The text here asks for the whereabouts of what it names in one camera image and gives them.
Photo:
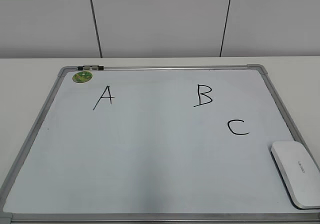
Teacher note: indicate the white board eraser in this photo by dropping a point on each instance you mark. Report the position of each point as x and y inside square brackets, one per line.
[299, 172]

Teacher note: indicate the round green magnet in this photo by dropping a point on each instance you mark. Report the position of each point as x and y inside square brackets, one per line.
[82, 77]

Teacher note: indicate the white board with grey frame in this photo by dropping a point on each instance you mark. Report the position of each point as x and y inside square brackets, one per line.
[155, 145]

